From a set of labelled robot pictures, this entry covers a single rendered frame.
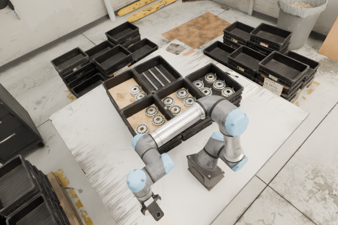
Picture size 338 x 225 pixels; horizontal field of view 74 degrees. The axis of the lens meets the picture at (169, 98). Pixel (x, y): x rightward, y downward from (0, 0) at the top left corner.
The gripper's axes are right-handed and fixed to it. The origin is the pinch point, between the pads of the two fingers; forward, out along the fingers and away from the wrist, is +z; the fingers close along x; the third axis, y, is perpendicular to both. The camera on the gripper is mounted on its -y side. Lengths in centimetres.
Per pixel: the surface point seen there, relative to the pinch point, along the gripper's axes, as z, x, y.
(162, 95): 22, -61, 71
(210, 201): 39, -32, -9
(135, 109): 20, -36, 75
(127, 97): 26, -40, 95
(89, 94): 38, -21, 138
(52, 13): 54, -68, 383
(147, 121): 26, -37, 62
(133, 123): 26, -28, 69
